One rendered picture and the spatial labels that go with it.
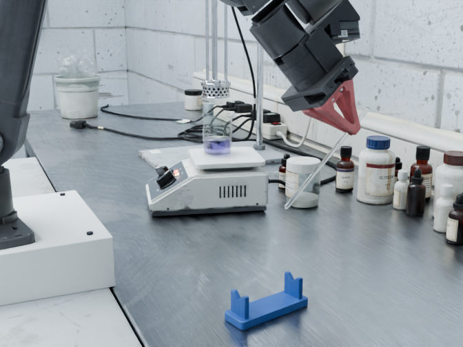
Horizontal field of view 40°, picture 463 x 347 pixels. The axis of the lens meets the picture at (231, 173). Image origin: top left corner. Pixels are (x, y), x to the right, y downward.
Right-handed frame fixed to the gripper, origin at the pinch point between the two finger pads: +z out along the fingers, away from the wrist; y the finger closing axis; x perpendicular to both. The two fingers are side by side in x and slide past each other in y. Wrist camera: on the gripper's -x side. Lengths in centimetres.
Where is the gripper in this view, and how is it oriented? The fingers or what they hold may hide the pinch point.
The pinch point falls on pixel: (352, 127)
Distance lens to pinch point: 89.8
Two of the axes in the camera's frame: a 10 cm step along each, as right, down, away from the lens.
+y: -4.7, 0.4, 8.8
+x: -6.2, 7.0, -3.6
